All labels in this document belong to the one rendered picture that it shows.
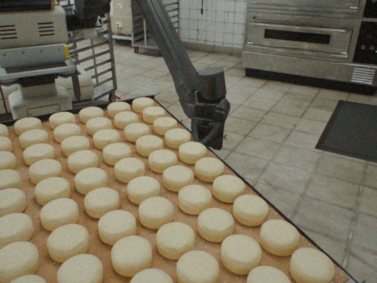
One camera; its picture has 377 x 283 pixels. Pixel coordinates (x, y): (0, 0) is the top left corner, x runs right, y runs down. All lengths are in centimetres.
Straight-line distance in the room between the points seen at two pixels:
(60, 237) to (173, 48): 56
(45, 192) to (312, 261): 38
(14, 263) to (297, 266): 33
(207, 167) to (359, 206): 183
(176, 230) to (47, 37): 106
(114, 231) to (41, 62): 101
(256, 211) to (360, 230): 169
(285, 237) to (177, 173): 19
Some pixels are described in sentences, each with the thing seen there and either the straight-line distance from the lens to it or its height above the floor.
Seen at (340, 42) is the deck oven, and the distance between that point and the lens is 406.
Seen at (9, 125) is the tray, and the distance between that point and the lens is 81.
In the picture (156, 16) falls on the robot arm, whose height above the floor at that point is 119.
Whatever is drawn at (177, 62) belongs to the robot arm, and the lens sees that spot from 88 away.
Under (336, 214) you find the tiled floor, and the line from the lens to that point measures 224.
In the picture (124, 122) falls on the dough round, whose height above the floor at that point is 102.
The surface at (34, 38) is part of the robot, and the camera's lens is 141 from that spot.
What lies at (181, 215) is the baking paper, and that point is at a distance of 52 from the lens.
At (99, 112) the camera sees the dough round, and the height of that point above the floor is 102.
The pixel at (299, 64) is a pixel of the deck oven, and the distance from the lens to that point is 421.
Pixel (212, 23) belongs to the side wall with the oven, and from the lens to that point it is 562.
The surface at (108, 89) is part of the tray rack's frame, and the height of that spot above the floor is 15.
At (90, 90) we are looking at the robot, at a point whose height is 74.
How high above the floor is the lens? 132
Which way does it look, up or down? 28 degrees down
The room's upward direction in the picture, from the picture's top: straight up
